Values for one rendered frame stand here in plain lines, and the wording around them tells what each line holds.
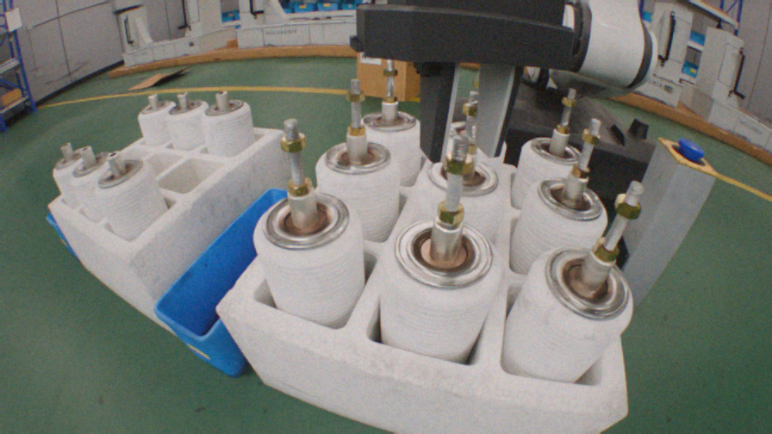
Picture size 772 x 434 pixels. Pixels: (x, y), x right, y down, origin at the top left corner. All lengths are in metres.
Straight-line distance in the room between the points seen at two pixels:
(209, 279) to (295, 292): 0.26
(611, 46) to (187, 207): 0.72
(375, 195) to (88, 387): 0.56
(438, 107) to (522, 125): 0.57
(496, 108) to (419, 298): 0.13
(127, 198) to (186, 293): 0.15
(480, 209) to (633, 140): 0.58
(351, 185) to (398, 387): 0.20
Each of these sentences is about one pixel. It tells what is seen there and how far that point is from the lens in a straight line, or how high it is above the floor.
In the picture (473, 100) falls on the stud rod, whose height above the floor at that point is 0.34.
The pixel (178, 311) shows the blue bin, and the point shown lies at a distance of 0.49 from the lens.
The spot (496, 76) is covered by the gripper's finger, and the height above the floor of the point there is 0.38.
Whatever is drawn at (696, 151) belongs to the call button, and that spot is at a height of 0.33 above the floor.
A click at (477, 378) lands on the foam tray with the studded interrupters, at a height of 0.18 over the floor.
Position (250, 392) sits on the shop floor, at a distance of 0.48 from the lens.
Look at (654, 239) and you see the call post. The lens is 0.48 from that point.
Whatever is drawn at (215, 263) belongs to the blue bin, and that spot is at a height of 0.09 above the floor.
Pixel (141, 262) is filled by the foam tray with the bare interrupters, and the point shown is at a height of 0.16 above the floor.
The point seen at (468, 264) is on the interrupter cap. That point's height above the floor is 0.25.
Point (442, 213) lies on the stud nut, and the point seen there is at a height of 0.29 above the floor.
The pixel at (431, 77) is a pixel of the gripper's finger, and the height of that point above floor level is 0.38.
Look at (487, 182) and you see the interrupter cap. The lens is 0.33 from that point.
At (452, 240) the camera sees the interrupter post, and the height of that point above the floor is 0.27.
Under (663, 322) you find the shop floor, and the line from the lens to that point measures 0.71.
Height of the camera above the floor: 0.42
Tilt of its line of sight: 38 degrees down
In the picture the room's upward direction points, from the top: 1 degrees clockwise
